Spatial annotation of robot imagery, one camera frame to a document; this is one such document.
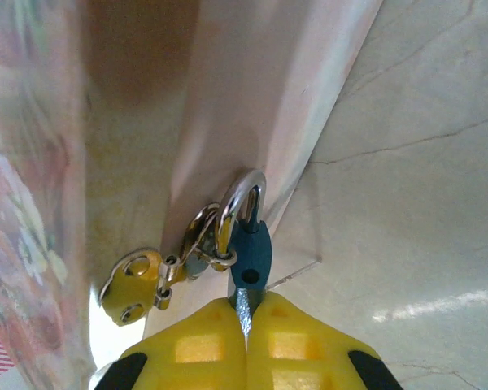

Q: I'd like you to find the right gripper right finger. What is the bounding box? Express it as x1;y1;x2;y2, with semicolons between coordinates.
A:
246;290;404;390

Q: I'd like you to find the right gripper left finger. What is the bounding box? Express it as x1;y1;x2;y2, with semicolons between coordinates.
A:
92;292;250;390

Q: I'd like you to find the small blue padlock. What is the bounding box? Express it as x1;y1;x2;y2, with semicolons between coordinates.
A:
216;168;274;293

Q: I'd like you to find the clear floral acrylic box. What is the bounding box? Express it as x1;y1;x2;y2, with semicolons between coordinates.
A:
0;0;386;390

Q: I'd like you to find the yellow keychain tag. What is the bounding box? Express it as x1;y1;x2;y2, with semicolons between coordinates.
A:
98;201;239;327

